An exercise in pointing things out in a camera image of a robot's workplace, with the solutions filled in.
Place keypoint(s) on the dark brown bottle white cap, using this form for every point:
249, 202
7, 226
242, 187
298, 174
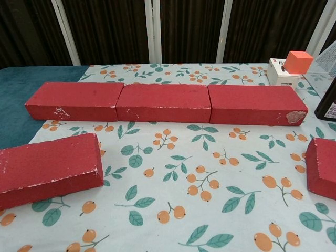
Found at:
328, 102

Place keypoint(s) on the small white cardboard box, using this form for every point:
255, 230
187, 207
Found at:
278, 73

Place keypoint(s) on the orange foam cube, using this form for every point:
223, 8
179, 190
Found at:
296, 64

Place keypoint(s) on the red brick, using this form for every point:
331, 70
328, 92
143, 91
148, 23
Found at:
47, 162
325, 168
73, 97
252, 99
162, 97

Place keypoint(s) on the floral fruit print tablecloth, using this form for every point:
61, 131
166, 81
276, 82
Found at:
168, 210

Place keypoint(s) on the teal table cover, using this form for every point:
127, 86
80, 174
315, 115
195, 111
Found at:
15, 86

